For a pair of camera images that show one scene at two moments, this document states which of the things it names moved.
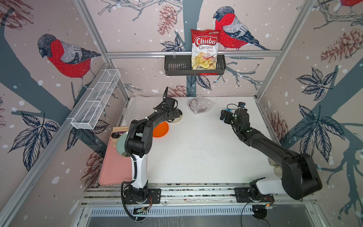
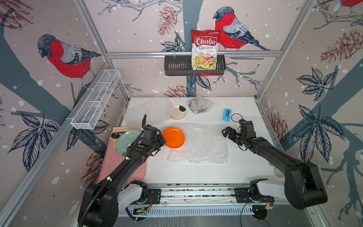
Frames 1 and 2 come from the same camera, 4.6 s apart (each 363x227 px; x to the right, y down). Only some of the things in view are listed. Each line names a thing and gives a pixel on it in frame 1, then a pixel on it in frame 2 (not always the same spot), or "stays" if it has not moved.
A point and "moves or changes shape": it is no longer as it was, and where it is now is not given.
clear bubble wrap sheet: (199, 104) stays
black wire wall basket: (181, 65) stays
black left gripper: (175, 113) -> (160, 136)
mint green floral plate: (120, 144) stays
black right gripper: (229, 116) -> (227, 129)
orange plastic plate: (160, 129) moves or changes shape
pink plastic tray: (115, 169) stays
